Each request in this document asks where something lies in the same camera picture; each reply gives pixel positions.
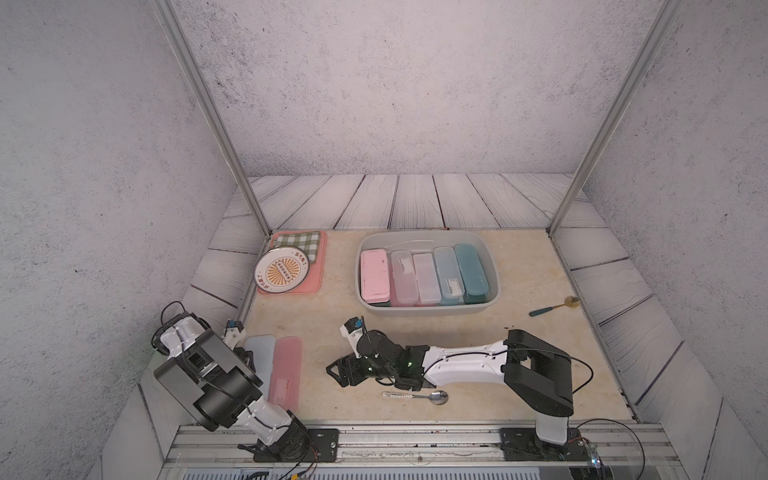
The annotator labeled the clear pencil case with label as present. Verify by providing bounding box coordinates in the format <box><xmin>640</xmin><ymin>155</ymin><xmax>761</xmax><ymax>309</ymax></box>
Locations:
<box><xmin>390</xmin><ymin>250</ymin><xmax>419</xmax><ymax>307</ymax></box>

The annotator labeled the light pink ridged pencil case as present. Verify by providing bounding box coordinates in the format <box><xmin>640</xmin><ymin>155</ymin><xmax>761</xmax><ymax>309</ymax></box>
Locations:
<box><xmin>359</xmin><ymin>249</ymin><xmax>391</xmax><ymax>305</ymax></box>

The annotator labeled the rose pink pencil case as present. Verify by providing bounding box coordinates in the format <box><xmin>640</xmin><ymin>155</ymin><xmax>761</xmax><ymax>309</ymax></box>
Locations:
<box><xmin>268</xmin><ymin>336</ymin><xmax>302</xmax><ymax>412</ymax></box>

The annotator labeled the light blue pencil case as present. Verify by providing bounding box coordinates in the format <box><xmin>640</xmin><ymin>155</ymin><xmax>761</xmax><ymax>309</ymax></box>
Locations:
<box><xmin>244</xmin><ymin>335</ymin><xmax>276</xmax><ymax>396</ymax></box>

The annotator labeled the teal pencil case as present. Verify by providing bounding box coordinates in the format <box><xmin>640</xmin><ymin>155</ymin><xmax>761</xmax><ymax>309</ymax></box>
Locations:
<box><xmin>454</xmin><ymin>243</ymin><xmax>489</xmax><ymax>304</ymax></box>

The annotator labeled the grey plastic storage box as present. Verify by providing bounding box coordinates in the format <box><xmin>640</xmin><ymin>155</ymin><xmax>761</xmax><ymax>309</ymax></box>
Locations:
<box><xmin>356</xmin><ymin>230</ymin><xmax>501</xmax><ymax>317</ymax></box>

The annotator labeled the translucent pink pencil case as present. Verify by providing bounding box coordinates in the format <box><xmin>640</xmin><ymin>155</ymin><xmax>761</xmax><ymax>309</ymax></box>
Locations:
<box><xmin>413</xmin><ymin>253</ymin><xmax>442</xmax><ymax>306</ymax></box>

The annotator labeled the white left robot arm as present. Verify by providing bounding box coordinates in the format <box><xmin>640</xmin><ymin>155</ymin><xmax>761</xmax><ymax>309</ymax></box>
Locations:
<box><xmin>151</xmin><ymin>310</ymin><xmax>314</xmax><ymax>463</ymax></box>

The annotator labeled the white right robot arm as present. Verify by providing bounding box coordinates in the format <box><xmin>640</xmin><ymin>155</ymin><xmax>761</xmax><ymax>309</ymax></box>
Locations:
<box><xmin>326</xmin><ymin>327</ymin><xmax>574</xmax><ymax>446</ymax></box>

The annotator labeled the metal spoon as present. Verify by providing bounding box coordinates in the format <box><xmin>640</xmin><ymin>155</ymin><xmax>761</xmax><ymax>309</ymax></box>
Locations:
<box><xmin>382</xmin><ymin>390</ymin><xmax>449</xmax><ymax>406</ymax></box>

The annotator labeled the pink plastic tray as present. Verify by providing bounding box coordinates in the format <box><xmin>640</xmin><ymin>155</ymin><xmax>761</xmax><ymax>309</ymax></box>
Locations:
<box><xmin>268</xmin><ymin>230</ymin><xmax>327</xmax><ymax>294</ymax></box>

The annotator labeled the round patterned ceramic plate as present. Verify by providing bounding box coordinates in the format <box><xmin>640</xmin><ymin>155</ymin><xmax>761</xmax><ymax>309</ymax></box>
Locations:
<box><xmin>254</xmin><ymin>247</ymin><xmax>310</xmax><ymax>294</ymax></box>

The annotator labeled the green checkered cloth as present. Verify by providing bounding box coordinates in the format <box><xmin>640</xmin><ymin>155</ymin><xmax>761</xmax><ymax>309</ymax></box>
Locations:
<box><xmin>272</xmin><ymin>231</ymin><xmax>322</xmax><ymax>263</ymax></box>

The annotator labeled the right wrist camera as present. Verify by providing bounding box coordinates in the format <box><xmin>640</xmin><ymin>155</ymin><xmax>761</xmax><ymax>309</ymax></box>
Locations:
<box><xmin>340</xmin><ymin>317</ymin><xmax>365</xmax><ymax>358</ymax></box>

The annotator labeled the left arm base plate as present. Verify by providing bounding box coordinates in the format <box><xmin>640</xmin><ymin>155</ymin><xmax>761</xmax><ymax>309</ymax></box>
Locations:
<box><xmin>252</xmin><ymin>427</ymin><xmax>340</xmax><ymax>463</ymax></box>

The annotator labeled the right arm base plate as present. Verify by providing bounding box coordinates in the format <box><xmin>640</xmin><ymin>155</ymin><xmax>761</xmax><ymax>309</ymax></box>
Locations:
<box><xmin>499</xmin><ymin>427</ymin><xmax>591</xmax><ymax>462</ymax></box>

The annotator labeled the aluminium front rail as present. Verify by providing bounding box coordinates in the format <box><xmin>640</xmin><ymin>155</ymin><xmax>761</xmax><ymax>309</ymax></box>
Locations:
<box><xmin>159</xmin><ymin>421</ymin><xmax>688</xmax><ymax>479</ymax></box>

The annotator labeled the left aluminium frame post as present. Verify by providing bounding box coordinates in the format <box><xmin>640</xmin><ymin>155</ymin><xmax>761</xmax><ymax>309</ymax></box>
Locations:
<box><xmin>150</xmin><ymin>0</ymin><xmax>272</xmax><ymax>236</ymax></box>

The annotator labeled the aluminium frame post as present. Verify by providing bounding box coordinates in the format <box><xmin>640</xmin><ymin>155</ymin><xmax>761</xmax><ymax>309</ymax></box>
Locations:
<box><xmin>546</xmin><ymin>0</ymin><xmax>682</xmax><ymax>239</ymax></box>
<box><xmin>150</xmin><ymin>0</ymin><xmax>272</xmax><ymax>236</ymax></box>

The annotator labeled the right aluminium frame post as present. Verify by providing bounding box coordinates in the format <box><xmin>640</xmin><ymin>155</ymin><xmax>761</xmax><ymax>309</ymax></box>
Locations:
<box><xmin>546</xmin><ymin>0</ymin><xmax>682</xmax><ymax>239</ymax></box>

